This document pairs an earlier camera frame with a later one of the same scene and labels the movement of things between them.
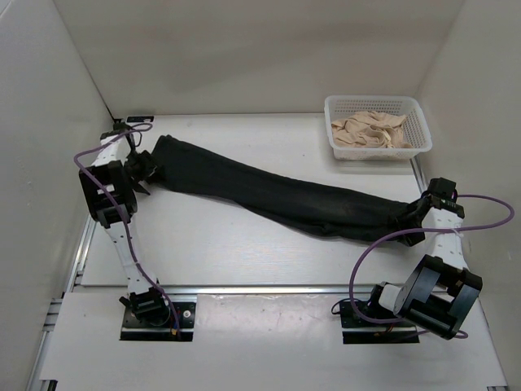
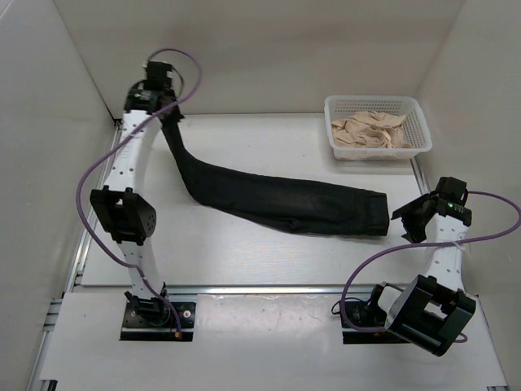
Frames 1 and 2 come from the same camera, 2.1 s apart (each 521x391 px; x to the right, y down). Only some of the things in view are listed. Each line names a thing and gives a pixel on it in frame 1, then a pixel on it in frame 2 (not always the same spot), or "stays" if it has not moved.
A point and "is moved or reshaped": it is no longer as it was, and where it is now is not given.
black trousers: [181, 163] is moved or reshaped
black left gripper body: [138, 167] -> [174, 117]
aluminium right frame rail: [490, 331] stays
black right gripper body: [407, 219] stays
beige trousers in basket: [369, 129] stays
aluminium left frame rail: [54, 312] stays
